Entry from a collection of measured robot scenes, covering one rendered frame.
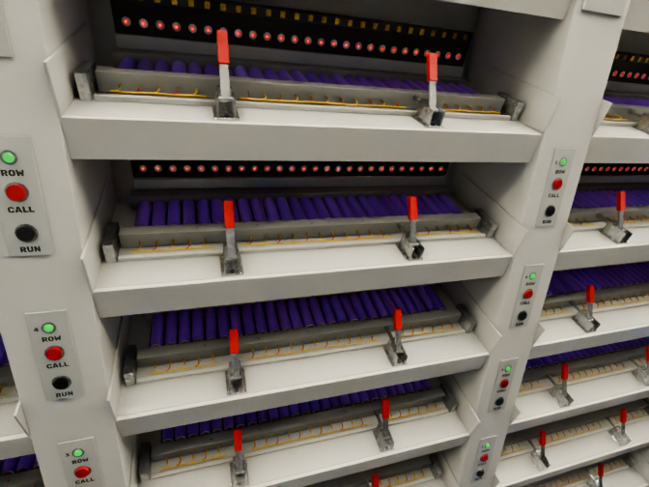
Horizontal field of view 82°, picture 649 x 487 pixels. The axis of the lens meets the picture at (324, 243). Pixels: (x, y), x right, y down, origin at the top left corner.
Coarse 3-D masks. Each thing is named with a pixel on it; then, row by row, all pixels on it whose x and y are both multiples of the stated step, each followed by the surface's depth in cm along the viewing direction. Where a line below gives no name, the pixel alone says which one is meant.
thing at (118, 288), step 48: (480, 192) 68; (96, 240) 45; (288, 240) 56; (480, 240) 64; (96, 288) 44; (144, 288) 45; (192, 288) 47; (240, 288) 49; (288, 288) 52; (336, 288) 54
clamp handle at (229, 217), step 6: (228, 204) 48; (228, 210) 48; (228, 216) 48; (234, 216) 48; (228, 222) 48; (234, 222) 48; (228, 228) 48; (228, 234) 48; (234, 234) 48; (228, 240) 48; (234, 240) 48; (228, 246) 48; (234, 246) 48; (228, 252) 48; (234, 252) 48
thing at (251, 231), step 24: (384, 216) 61; (408, 216) 62; (432, 216) 63; (456, 216) 64; (120, 240) 49; (144, 240) 50; (168, 240) 50; (192, 240) 52; (216, 240) 53; (240, 240) 54; (336, 240) 56
